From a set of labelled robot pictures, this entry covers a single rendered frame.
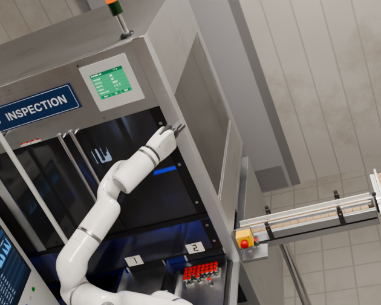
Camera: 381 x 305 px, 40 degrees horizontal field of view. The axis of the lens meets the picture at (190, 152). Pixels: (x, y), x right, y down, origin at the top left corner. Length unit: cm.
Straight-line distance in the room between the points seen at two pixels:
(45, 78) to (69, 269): 94
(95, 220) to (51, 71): 82
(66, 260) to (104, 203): 22
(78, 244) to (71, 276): 10
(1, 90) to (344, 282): 243
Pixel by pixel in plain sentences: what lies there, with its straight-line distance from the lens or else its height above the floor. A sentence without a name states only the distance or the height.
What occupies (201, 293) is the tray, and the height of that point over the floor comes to 88.
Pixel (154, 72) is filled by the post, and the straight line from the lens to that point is 219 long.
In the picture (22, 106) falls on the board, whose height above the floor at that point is 198.
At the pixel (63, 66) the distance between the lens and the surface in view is 229.
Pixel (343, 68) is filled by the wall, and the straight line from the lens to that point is 418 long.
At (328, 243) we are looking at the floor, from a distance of 398.
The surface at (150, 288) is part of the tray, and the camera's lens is 281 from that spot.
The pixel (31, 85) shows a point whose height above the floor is 206.
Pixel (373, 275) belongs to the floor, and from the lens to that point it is 368.
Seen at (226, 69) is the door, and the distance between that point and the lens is 413.
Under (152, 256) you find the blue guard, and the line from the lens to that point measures 275.
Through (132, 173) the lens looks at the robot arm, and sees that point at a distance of 178.
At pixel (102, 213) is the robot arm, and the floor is 177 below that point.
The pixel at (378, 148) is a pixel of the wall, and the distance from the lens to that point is 454.
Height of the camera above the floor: 259
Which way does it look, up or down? 27 degrees down
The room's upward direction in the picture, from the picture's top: 24 degrees counter-clockwise
